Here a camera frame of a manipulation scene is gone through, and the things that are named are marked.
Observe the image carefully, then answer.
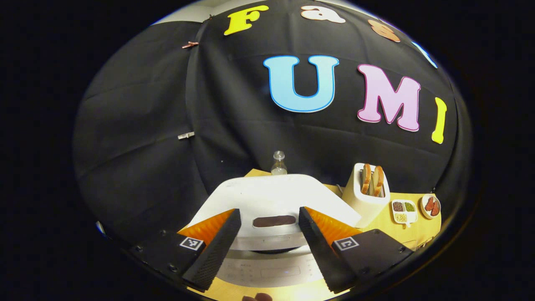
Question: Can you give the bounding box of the white rice cooker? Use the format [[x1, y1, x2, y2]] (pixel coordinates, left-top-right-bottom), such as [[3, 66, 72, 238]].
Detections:
[[186, 174, 362, 288]]

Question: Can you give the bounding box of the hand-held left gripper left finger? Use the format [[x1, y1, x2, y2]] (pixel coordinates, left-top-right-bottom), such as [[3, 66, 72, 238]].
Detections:
[[130, 208, 242, 292]]

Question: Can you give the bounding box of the black backdrop cloth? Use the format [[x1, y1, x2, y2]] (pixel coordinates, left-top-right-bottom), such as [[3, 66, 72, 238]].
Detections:
[[73, 0, 473, 251]]

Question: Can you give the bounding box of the divided white grain dish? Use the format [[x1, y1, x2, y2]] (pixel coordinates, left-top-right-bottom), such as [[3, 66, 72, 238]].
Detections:
[[391, 199, 418, 228]]

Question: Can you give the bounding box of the toasted bread slice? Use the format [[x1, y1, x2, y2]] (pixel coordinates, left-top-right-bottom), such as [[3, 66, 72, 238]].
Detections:
[[361, 163, 372, 195], [372, 166, 384, 197]]

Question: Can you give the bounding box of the white toaster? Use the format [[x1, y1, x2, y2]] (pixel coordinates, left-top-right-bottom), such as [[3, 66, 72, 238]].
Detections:
[[341, 163, 391, 228]]

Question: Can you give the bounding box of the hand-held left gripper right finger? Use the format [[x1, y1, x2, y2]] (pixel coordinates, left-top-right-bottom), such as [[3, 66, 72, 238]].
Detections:
[[298, 206, 414, 294]]

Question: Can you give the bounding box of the round white plate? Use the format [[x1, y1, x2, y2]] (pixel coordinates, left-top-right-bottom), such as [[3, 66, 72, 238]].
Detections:
[[420, 194, 441, 219]]

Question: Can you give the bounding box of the small glass bottle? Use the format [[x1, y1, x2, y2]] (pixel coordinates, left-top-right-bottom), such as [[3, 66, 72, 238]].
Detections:
[[271, 150, 288, 175]]

